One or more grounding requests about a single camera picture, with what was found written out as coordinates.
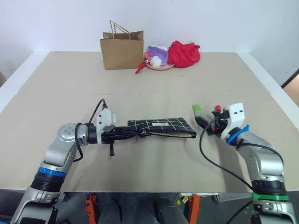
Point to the red cloth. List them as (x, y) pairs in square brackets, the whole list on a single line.
[(184, 54)]

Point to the red marker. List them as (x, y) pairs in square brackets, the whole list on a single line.
[(218, 108)]

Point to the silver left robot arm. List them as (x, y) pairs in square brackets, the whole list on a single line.
[(63, 140)]

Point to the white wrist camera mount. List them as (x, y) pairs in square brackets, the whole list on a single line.
[(106, 120), (236, 114)]

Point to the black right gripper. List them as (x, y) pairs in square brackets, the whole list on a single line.
[(218, 126)]

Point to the dark rounded shape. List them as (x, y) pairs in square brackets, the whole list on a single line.
[(111, 211), (169, 211)]

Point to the beige table cover sheet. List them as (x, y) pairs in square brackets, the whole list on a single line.
[(149, 88)]

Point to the red plastic clip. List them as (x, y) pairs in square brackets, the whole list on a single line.
[(140, 68)]

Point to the dark framed brown board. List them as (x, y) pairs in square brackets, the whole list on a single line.
[(292, 80)]

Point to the small white container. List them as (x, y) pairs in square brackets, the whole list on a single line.
[(155, 61)]

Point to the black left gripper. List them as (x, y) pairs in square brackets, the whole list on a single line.
[(108, 137)]

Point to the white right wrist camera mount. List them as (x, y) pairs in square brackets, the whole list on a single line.
[(236, 114)]

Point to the orange metal frame piece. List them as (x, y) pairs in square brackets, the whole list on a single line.
[(90, 207), (194, 207)]

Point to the small yellow ball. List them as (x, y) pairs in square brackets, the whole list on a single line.
[(178, 202)]

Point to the pink plate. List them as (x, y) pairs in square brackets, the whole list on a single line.
[(161, 68)]

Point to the brown paper bag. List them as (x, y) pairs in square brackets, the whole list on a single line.
[(121, 53)]

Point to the green highlighter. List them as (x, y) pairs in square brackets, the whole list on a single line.
[(197, 109)]

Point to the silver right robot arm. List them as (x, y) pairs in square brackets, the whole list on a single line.
[(264, 154)]

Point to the blue zip tie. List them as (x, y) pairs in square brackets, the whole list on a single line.
[(233, 136)]

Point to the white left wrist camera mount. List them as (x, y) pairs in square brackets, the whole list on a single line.
[(106, 120)]

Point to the black grid zip pouch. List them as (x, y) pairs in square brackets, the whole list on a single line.
[(163, 127)]

